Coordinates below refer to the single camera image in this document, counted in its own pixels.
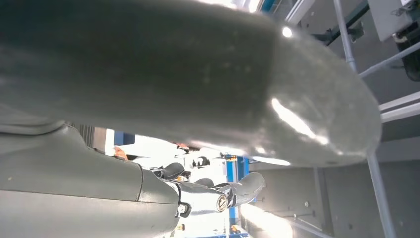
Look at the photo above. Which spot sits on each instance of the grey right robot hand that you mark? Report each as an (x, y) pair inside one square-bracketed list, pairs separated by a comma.
[(164, 65)]

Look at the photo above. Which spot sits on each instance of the blue metal shelf unit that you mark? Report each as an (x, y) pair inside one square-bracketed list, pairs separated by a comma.
[(231, 170)]

